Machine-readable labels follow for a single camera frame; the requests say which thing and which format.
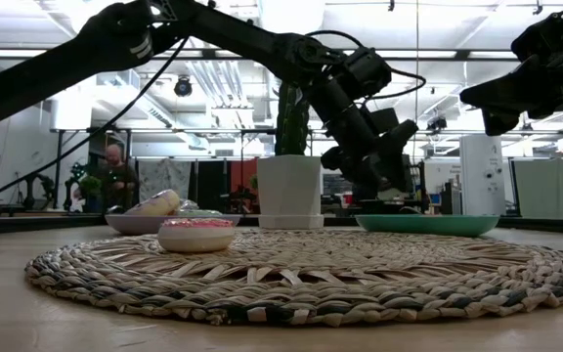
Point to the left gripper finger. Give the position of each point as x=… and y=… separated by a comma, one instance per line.
x=365, y=178
x=396, y=171

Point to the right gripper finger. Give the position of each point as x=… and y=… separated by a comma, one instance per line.
x=511, y=83
x=516, y=102

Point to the large mint-glazed donut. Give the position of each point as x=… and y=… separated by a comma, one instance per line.
x=203, y=212

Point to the small pink-glazed donut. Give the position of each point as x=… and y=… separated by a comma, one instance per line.
x=196, y=237

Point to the large purple-glazed donut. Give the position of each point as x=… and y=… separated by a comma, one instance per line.
x=152, y=205

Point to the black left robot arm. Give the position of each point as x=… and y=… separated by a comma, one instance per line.
x=42, y=73

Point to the teal plate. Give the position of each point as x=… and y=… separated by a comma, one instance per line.
x=428, y=225

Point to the white cabinet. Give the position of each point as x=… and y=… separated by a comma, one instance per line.
x=482, y=171

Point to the white hexagonal plant pot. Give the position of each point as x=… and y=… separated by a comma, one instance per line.
x=289, y=190

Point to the green cactus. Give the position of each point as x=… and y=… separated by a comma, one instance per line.
x=291, y=127

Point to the round woven placemat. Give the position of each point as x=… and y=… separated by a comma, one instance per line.
x=311, y=274

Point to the black ceiling spotlight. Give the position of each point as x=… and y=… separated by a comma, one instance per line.
x=183, y=87

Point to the purple plate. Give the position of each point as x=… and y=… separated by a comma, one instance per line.
x=130, y=224

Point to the person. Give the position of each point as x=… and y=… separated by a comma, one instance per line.
x=117, y=181

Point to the small green potted plant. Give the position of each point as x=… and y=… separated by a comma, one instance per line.
x=90, y=188

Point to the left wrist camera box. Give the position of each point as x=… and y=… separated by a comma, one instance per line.
x=384, y=119

